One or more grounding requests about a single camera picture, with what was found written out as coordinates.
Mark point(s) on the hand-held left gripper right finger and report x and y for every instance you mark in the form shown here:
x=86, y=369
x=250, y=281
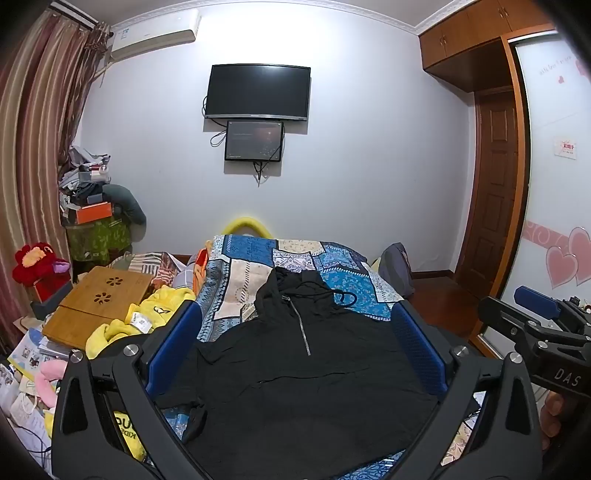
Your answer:
x=418, y=344

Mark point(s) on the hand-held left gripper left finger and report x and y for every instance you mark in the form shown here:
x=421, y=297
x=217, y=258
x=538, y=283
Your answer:
x=178, y=344

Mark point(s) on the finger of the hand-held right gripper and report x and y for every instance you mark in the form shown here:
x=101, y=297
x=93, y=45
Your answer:
x=503, y=318
x=535, y=297

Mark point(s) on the black zip hoodie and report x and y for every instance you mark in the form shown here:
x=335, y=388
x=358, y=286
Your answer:
x=295, y=392

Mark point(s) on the pile of grey clothes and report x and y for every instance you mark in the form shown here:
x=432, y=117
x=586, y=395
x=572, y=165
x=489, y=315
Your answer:
x=83, y=180

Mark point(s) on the person's right hand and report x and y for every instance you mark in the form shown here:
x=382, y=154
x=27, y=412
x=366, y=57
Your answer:
x=554, y=420

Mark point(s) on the yellow fleece garment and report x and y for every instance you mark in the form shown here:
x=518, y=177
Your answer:
x=161, y=307

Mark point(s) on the grey plaid cloth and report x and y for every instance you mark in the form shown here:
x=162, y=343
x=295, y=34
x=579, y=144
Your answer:
x=187, y=277

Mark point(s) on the grey backpack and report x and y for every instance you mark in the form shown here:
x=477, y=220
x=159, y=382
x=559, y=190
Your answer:
x=397, y=267

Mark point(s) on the striped orange grey cloth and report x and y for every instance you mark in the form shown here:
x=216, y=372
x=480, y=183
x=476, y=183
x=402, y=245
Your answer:
x=143, y=267

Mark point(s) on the bamboo lap table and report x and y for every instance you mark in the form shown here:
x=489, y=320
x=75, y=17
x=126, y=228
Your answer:
x=97, y=304

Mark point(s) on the white heart-print wardrobe door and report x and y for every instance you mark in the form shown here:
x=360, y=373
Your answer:
x=549, y=207

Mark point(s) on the blue patchwork blanket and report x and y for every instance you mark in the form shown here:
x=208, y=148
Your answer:
x=244, y=272

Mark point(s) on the brown wooden door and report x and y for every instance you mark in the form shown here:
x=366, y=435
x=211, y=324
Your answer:
x=494, y=194

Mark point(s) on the green patterned cloth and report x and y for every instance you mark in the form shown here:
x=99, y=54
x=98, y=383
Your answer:
x=97, y=240

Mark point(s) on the pink plush toy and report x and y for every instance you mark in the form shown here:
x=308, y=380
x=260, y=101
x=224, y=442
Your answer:
x=46, y=378

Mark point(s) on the yellow foam hoop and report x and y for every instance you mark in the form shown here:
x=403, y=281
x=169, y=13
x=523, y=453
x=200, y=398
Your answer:
x=244, y=220

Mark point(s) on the grey pillow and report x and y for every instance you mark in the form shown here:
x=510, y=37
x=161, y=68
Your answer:
x=129, y=205

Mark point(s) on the red white sticker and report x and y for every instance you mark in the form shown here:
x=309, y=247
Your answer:
x=565, y=148

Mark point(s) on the pile of papers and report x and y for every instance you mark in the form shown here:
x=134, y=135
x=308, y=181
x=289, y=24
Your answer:
x=23, y=360

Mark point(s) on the orange box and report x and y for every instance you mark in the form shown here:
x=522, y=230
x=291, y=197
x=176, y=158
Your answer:
x=94, y=212

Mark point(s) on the red plush toy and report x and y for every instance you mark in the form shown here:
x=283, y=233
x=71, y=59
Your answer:
x=37, y=263

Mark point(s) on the striped brown curtain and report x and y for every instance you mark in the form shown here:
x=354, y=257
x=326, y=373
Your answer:
x=41, y=138

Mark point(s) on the wooden overhead cabinet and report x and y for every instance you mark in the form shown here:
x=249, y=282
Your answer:
x=466, y=41

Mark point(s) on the white air conditioner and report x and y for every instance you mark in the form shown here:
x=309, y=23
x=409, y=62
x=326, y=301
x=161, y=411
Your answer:
x=152, y=34

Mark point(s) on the small black wall monitor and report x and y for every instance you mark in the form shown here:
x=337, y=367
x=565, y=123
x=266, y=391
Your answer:
x=254, y=141

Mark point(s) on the wall-mounted black television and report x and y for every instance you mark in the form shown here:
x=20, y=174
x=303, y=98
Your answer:
x=257, y=92

